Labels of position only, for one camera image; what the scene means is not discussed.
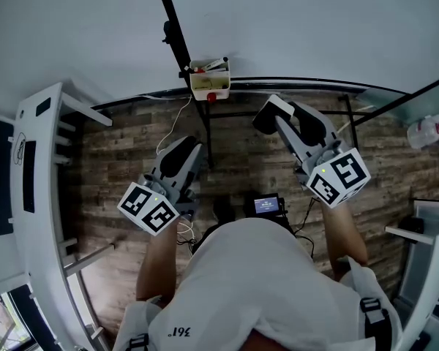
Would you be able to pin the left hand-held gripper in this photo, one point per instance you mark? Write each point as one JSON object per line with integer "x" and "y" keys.
{"x": 146, "y": 210}

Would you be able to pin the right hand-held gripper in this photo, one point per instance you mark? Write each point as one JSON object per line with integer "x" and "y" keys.
{"x": 336, "y": 181}

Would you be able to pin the white storage box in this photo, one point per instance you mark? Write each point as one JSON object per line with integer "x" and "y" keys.
{"x": 208, "y": 84}

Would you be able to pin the person's left forearm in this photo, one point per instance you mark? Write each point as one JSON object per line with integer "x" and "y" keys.
{"x": 159, "y": 269}

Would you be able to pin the person's right forearm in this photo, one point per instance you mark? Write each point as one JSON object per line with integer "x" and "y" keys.
{"x": 344, "y": 240}

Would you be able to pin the small black box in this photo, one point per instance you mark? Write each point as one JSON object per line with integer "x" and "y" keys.
{"x": 413, "y": 225}

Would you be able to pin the white rod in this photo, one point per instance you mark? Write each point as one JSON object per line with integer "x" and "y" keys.
{"x": 351, "y": 121}

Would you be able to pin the person's left shoe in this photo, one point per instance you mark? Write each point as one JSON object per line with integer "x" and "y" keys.
{"x": 225, "y": 214}

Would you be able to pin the red round magnet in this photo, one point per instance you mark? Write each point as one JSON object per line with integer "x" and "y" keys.
{"x": 212, "y": 97}

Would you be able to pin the small screen device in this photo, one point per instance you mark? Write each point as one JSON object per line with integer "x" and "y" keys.
{"x": 266, "y": 204}

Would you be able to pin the glass table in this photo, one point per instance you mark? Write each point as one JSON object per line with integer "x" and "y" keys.
{"x": 388, "y": 102}

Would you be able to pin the red-capped marker pen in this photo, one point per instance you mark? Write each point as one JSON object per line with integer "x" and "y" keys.
{"x": 199, "y": 70}

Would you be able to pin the black-capped white marker pen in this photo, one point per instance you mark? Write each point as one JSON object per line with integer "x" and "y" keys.
{"x": 216, "y": 63}

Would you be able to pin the clear plastic bottle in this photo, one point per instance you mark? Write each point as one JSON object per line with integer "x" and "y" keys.
{"x": 424, "y": 134}

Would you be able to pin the small black device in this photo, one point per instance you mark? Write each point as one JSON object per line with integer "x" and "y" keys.
{"x": 43, "y": 106}

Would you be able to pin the person's white shirt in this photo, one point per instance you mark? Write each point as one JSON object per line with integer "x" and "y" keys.
{"x": 259, "y": 287}

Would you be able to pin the black keyboard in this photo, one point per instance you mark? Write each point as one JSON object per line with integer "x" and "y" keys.
{"x": 29, "y": 177}

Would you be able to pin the window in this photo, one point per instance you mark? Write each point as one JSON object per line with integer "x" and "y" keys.
{"x": 3, "y": 327}

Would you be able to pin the white rack frame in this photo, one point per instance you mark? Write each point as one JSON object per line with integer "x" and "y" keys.
{"x": 40, "y": 240}

